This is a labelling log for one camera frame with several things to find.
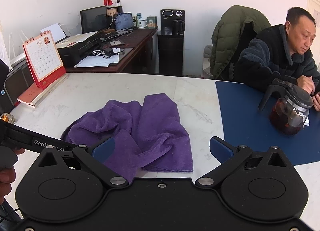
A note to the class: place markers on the black office chair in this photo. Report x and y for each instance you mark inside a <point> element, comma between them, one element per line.
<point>251,30</point>

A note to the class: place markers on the white printer paper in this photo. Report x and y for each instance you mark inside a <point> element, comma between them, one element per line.
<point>53,31</point>

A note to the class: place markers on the white door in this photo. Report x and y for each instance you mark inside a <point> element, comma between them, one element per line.
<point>313,6</point>

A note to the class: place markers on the white enamel mug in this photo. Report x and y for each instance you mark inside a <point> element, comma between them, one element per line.
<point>141,22</point>

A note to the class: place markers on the desk calendar with red base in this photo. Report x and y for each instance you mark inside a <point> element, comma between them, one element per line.
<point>45,58</point>

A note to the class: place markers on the person's left hand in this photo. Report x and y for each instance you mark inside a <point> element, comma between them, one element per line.
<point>6,183</point>

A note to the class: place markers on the clear box orange contents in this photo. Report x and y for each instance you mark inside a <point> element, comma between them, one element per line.
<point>8,118</point>

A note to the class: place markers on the dark wooden desk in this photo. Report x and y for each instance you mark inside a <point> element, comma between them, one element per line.
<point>135,48</point>

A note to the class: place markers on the white papers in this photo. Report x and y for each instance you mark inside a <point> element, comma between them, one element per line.
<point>96,61</point>

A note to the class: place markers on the blue table mat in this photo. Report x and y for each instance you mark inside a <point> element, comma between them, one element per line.
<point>245,121</point>

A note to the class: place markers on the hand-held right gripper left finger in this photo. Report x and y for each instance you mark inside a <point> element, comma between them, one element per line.
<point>103,148</point>

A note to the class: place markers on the small red flags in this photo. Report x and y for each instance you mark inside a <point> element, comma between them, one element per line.
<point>108,1</point>

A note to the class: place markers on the black box with blue sticker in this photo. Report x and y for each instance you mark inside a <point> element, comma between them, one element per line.
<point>4,83</point>

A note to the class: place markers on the small wooden plaque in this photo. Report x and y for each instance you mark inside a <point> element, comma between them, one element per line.
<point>111,11</point>

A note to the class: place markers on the green tea box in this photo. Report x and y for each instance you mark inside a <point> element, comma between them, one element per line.
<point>151,21</point>

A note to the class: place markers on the black keyboard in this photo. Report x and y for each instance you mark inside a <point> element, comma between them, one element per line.
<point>117,32</point>

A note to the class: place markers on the black power adapter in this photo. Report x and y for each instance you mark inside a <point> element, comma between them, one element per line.
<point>108,52</point>

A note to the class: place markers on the black metal box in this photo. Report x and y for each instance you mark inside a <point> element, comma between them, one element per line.
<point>20,81</point>

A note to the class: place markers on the purple towel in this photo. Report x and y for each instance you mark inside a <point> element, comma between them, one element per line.
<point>150,131</point>

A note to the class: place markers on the grey plush cushion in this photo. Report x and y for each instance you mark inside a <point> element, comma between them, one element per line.
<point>207,58</point>

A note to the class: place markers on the white security camera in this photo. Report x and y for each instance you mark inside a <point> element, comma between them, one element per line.
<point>117,2</point>

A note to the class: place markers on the black electric kettle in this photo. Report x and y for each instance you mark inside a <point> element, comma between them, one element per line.
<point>178,26</point>

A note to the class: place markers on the black computer monitor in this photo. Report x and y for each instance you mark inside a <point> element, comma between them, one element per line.
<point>93,20</point>

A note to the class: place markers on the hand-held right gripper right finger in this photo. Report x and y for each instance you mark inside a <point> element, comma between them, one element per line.
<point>221,148</point>

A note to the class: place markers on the blue grey bag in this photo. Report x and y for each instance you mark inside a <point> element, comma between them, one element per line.
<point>123,21</point>

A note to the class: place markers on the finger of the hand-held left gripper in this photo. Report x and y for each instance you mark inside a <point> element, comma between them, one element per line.
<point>71,146</point>

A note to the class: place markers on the red book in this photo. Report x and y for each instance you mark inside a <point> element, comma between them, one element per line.
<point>32,93</point>

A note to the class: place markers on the black water dispenser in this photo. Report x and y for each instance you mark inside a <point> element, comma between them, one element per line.
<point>171,53</point>

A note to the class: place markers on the green padded jacket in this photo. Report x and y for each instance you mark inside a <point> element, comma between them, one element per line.
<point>232,36</point>

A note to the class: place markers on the black printer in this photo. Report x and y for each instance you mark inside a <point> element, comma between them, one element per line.
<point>77,48</point>

